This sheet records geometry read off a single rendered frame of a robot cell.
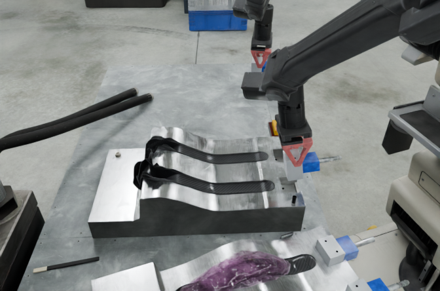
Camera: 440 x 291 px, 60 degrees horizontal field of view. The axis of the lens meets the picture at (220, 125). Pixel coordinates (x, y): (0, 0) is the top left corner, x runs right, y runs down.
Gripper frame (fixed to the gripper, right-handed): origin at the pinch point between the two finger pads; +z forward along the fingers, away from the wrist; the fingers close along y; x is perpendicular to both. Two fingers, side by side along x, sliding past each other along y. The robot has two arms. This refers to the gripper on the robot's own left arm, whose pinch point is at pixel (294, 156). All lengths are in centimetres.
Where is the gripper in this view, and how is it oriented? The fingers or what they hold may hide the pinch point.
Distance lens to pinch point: 90.4
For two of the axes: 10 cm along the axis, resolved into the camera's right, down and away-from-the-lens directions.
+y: 0.2, 4.7, -8.8
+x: 9.9, -1.5, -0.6
